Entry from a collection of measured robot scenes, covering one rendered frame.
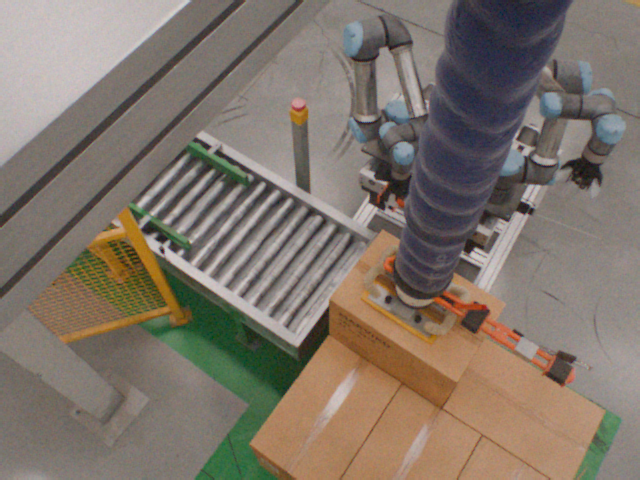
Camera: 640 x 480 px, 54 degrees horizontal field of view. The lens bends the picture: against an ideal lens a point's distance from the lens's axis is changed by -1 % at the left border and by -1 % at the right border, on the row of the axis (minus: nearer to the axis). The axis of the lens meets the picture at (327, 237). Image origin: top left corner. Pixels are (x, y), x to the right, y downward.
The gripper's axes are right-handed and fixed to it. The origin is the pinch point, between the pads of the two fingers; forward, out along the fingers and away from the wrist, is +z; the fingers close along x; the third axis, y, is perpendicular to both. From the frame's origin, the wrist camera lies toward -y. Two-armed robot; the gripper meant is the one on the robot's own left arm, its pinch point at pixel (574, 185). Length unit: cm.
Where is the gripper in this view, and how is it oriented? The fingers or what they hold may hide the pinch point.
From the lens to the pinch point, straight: 228.1
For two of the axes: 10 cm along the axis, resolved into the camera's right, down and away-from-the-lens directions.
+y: -5.2, 7.5, -4.1
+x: 8.5, 4.5, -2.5
